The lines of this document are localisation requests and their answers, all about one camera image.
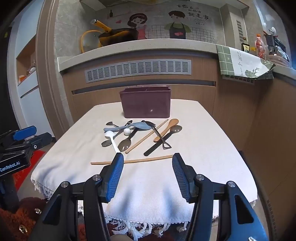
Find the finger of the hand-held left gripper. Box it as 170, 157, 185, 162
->
13, 126, 38, 141
23, 132, 53, 151

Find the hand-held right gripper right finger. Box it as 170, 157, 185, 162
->
172, 152, 270, 241

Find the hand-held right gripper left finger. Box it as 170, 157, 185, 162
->
28, 153, 125, 241

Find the black-handled metal spoon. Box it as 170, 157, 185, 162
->
143, 125, 183, 156
117, 127, 141, 151

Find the black shovel-shaped spoon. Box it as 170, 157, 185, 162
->
141, 120, 172, 150

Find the wooden chopstick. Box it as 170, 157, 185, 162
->
91, 155, 174, 165
125, 119, 169, 154

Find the white plastic spoon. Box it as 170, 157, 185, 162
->
105, 130, 125, 163

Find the blue-grey rice spoon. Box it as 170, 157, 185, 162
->
103, 122, 151, 133

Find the wooden spoon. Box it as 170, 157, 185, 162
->
154, 118, 179, 143

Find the maroon plastic utensil holder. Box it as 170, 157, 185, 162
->
119, 86, 171, 119

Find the red floor mat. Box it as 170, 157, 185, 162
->
12, 149, 47, 187

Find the white fringed tablecloth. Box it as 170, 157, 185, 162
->
31, 99, 258, 240

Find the white shelf cabinet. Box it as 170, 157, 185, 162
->
15, 35, 57, 141

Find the brown fuzzy clothing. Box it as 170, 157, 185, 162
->
0, 197, 55, 241

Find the wooden cabinet front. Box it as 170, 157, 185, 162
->
62, 52, 296, 176

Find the glass lid with yellow rim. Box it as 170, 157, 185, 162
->
80, 30, 105, 53

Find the long grey vent grille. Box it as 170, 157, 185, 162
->
84, 59, 192, 82

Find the small grey vent grille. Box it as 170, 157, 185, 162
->
222, 74, 256, 85

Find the stone kitchen counter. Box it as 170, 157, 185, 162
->
57, 38, 296, 80

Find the green checkered towel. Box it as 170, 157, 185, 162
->
216, 44, 276, 80

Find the dark bottle with yellow label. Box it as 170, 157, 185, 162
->
241, 37, 251, 54

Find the red snack packet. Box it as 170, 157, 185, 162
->
255, 34, 267, 60

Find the dish rack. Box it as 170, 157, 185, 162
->
264, 27, 291, 68

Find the dark wok with yellow handle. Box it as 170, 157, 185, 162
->
91, 19, 139, 47

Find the cartoon wall sticker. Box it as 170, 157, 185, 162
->
106, 2, 220, 44

